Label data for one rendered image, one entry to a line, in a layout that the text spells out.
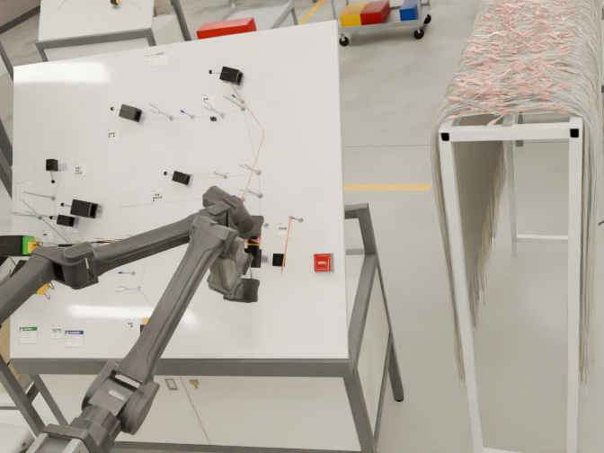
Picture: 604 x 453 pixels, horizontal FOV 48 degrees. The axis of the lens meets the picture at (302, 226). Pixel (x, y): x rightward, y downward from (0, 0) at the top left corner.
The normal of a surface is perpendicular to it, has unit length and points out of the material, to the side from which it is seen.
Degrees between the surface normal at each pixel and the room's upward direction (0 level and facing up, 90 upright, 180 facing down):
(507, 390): 0
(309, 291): 50
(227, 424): 90
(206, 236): 38
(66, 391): 90
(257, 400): 90
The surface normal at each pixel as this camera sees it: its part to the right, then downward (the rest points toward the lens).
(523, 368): -0.21, -0.82
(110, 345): -0.29, -0.08
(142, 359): 0.07, -0.36
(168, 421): -0.21, 0.58
